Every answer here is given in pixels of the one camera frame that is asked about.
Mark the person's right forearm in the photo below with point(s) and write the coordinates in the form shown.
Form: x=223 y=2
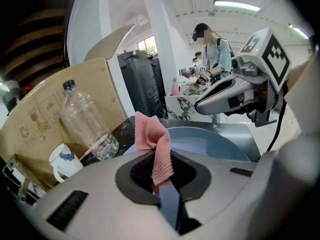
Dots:
x=301 y=91

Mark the black and white device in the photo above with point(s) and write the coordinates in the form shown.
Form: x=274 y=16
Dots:
x=15 y=179

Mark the pink spray bottle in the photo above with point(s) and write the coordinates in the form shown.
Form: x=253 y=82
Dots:
x=175 y=89

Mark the blue plate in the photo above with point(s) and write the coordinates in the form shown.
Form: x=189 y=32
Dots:
x=207 y=144

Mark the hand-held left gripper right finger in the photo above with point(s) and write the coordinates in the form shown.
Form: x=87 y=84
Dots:
x=237 y=199

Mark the pink knitted cloth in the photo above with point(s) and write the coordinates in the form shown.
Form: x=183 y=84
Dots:
x=147 y=131

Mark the large black bin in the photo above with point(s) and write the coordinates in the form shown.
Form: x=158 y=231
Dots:
x=140 y=84

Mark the white marble counter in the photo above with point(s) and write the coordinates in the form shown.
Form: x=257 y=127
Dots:
x=182 y=105

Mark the white cup with blue print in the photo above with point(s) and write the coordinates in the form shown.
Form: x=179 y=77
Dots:
x=65 y=160

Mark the long ceiling tube light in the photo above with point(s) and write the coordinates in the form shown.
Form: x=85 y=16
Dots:
x=236 y=5
x=300 y=32

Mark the window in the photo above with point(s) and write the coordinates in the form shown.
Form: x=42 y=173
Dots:
x=147 y=45

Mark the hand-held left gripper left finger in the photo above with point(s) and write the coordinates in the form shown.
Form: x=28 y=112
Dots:
x=100 y=209

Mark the brown cardboard box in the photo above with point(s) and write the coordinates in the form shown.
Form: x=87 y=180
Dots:
x=37 y=114

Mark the clear plastic bottle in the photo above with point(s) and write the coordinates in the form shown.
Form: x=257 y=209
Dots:
x=85 y=119

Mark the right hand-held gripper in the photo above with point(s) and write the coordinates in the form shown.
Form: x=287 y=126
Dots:
x=272 y=56

